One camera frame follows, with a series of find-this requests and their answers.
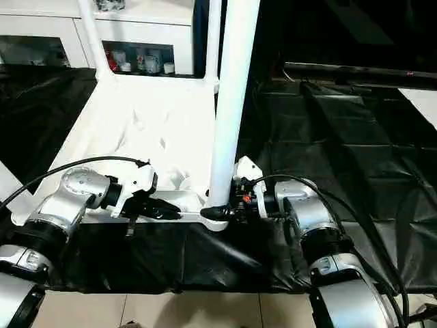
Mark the red white bottle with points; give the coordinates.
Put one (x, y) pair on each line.
(111, 61)

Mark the small white jar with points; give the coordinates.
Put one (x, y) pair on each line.
(168, 68)

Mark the dark object on cabinet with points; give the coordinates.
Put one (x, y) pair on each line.
(111, 5)

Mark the black glossy mat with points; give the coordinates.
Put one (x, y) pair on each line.
(341, 143)

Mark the black horizontal bar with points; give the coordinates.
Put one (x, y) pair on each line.
(358, 70)

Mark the white flat panel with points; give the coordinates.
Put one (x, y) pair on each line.
(421, 106)

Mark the white glass-door cabinet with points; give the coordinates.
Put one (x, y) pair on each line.
(41, 27)

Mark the black object on floor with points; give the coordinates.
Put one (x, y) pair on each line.
(425, 311)

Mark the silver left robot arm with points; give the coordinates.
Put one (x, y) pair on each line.
(78, 184)

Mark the black backdrop cloth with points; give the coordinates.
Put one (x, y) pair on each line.
(341, 27)

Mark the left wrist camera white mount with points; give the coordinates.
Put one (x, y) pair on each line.
(141, 177)

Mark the dark brown round object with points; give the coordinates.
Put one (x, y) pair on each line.
(130, 324)

